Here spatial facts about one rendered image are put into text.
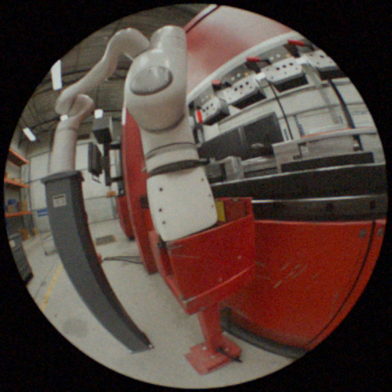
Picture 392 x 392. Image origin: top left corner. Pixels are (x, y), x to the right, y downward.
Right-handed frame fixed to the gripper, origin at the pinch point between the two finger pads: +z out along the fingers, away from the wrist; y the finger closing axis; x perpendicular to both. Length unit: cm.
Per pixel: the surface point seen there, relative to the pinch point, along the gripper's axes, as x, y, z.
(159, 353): -21, 32, 73
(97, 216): -733, 198, 29
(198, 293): 4.8, 3.2, 3.8
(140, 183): -126, -9, -25
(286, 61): 19, -36, -46
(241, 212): 2.5, -9.9, -5.5
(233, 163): -17.5, -30.8, -16.6
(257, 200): -1.4, -20.5, -5.0
